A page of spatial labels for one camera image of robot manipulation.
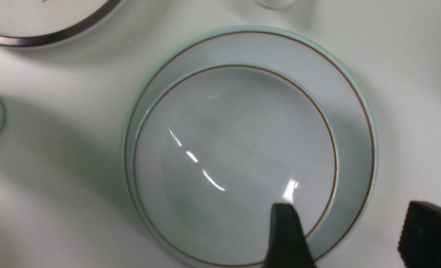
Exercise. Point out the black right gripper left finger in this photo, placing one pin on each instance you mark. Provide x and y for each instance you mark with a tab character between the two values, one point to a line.
287	246

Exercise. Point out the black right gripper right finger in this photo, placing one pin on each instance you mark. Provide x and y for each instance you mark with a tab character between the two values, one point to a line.
420	241

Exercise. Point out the brown-rimmed pale blue bowl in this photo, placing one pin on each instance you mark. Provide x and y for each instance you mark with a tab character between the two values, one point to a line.
217	148

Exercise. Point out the brown-rimmed pale blue plate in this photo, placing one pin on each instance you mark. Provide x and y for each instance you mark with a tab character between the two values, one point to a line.
315	67

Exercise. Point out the black-rimmed illustrated white plate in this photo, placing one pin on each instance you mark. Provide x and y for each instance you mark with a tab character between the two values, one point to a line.
39	23

